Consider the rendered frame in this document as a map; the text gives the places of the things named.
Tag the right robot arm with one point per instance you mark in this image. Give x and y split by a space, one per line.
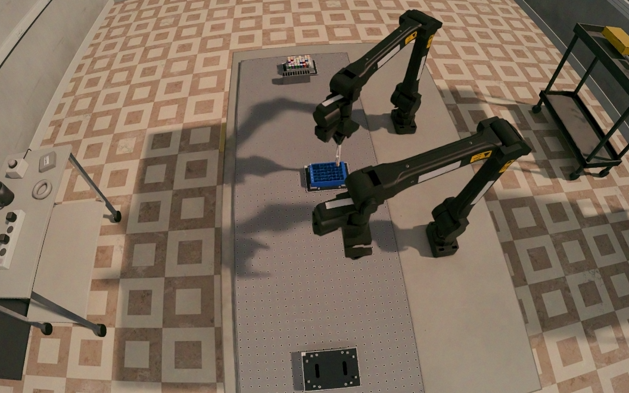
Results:
346 84

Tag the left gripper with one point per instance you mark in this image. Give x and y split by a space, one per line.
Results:
364 238

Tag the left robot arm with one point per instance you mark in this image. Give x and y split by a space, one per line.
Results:
496 140

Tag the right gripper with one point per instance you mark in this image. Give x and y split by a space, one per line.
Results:
338 137

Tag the blue tube carrier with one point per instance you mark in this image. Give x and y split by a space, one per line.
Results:
320 178

